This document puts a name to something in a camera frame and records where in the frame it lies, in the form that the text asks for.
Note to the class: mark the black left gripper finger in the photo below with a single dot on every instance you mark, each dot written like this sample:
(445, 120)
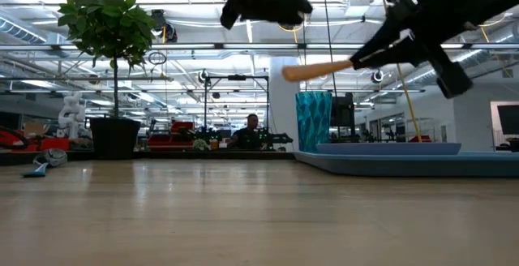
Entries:
(284, 2)

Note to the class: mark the black table frame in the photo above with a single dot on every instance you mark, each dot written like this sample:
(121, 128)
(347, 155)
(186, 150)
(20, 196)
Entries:
(182, 155)

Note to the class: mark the black equipment rack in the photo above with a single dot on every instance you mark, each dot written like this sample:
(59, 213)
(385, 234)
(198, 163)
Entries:
(342, 116)

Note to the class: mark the black gantry frame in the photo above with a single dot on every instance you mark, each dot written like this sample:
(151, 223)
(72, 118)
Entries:
(205, 108)

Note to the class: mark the blue plastic tray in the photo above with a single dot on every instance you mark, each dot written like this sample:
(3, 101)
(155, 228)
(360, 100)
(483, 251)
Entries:
(405, 164)

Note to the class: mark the green leafy plant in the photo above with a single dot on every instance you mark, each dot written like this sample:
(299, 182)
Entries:
(107, 27)

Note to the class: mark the teal faceted plastic cup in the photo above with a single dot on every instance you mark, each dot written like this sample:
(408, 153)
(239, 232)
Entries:
(313, 122)

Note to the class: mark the black plant pot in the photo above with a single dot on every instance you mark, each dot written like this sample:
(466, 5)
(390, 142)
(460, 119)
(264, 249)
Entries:
(114, 138)

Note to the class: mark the red storage bin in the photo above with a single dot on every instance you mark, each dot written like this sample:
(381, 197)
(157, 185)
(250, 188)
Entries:
(54, 144)

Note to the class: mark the black ceiling-hung device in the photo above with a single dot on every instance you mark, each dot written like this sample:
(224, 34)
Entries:
(164, 27)

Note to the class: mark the black wall screen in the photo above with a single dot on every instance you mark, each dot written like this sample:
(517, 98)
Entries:
(510, 120)

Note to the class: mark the white humanoid figure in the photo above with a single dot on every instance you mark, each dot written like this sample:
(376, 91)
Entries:
(72, 114)

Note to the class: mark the person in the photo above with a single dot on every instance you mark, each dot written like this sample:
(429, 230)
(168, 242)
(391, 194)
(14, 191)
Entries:
(246, 138)

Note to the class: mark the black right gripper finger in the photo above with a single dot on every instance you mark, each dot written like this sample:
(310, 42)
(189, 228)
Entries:
(383, 39)
(389, 57)

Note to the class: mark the red tool chest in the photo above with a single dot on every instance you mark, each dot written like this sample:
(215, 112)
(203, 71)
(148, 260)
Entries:
(170, 140)

